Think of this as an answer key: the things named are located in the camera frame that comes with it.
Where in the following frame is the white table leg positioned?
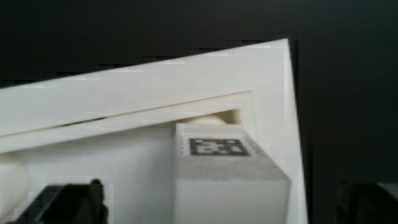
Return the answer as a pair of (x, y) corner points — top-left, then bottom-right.
(175, 115), (292, 224)

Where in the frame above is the white square tabletop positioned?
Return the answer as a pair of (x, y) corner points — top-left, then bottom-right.
(0, 40), (308, 224)

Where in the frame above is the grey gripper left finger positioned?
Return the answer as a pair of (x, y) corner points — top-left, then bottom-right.
(13, 179), (109, 224)

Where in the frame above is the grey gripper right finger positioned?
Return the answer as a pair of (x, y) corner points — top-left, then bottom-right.
(336, 182), (398, 224)

